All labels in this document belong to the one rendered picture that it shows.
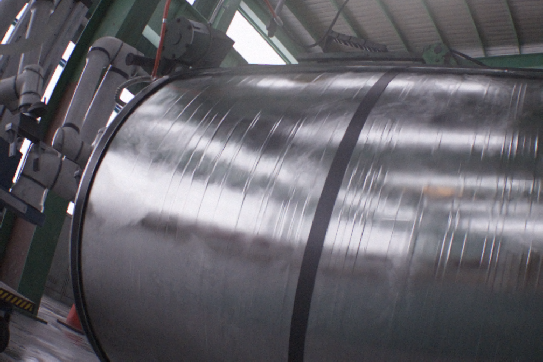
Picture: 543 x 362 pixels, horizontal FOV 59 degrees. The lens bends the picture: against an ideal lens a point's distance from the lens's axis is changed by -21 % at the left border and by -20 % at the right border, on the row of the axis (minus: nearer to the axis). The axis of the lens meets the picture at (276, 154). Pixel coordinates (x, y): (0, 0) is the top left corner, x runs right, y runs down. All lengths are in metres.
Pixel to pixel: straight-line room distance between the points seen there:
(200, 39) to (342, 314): 1.14
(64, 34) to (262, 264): 1.87
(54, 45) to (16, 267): 3.09
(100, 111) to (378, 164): 1.64
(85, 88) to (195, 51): 0.62
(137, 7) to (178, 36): 3.85
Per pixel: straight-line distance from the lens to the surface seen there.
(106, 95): 2.48
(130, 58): 1.80
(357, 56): 2.80
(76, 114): 2.23
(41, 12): 2.24
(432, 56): 2.59
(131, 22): 5.63
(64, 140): 2.15
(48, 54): 2.66
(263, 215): 1.08
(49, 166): 2.40
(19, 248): 5.41
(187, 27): 1.85
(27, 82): 1.85
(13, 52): 1.56
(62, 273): 12.83
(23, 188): 2.37
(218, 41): 1.96
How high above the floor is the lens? 0.47
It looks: 21 degrees up
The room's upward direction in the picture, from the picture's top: 18 degrees clockwise
